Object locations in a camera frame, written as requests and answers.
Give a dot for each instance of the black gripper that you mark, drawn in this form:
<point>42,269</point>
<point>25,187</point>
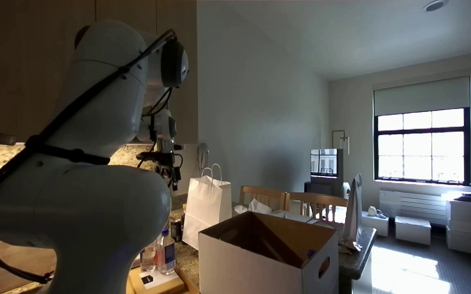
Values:
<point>170,168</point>

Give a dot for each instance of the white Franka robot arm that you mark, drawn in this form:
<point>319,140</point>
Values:
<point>82,217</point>

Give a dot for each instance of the small cardboard box white label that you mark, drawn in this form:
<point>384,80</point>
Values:
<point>155,279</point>

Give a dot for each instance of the white cardboard storage box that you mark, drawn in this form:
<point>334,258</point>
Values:
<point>245,271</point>

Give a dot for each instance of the white paper shopping bag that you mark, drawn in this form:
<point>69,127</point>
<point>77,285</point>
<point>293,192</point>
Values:
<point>204,205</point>

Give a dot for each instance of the dark bottle gold lid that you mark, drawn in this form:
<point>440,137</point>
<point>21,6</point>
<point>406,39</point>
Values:
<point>177,223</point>

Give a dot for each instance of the crumpled white plastic bag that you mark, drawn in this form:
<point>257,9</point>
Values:
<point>253,205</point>

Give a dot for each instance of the wooden dining chair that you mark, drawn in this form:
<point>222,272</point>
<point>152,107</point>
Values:
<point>317,204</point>
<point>262,196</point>

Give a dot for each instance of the shallow brown cardboard tray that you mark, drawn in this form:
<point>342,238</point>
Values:
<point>132,285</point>

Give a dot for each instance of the dark television stand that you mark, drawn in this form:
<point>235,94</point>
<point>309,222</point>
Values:
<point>322,187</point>

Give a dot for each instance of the flat screen television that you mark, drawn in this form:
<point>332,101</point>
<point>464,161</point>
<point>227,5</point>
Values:
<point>325,163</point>

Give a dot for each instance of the arched floor lamp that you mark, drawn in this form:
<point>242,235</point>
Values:
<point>343,142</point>

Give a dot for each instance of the white printed standing bag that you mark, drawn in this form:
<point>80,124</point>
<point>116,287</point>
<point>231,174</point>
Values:
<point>353,212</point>

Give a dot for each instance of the dark dining table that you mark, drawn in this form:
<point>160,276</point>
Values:
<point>358,256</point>

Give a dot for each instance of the wooden upper cabinet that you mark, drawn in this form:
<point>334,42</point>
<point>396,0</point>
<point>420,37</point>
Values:
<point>7,54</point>

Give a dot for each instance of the white cube ottoman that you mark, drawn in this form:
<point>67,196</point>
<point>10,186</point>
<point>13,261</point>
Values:
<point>376,223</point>
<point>412,230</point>

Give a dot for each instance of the white radiator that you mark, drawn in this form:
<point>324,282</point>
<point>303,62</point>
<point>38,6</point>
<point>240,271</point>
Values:
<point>415,204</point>

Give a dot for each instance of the black framed window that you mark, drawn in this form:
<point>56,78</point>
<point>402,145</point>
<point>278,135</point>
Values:
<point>422,147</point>

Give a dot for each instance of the pale roller blind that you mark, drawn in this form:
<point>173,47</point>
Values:
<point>422,94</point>

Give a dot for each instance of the white dresser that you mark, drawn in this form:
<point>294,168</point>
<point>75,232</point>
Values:
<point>464,225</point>

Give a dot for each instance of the round ceiling light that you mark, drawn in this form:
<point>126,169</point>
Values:
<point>433,5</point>

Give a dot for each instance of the white wall phone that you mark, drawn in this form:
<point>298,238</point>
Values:
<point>203,153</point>

